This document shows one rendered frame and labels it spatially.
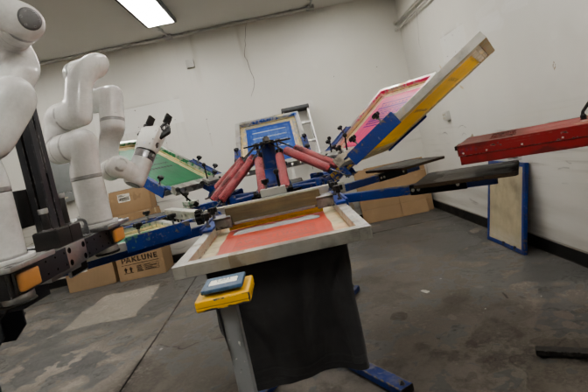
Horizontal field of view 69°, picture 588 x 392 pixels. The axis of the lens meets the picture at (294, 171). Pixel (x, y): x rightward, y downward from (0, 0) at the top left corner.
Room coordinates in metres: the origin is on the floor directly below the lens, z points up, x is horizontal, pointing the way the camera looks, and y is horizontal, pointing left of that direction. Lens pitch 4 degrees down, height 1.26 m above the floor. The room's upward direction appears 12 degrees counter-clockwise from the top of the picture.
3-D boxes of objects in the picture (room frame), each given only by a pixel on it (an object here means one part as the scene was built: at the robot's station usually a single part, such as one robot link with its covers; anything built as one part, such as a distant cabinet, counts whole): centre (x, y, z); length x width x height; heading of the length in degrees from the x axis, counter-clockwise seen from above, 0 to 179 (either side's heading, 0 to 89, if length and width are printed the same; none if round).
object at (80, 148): (1.40, 0.67, 1.37); 0.13 x 0.10 x 0.16; 68
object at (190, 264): (1.61, 0.11, 0.97); 0.79 x 0.58 x 0.04; 1
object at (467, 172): (2.34, -0.46, 0.91); 1.34 x 0.40 x 0.08; 61
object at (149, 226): (2.20, 0.91, 1.05); 1.08 x 0.61 x 0.23; 121
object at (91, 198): (1.39, 0.67, 1.21); 0.16 x 0.13 x 0.15; 88
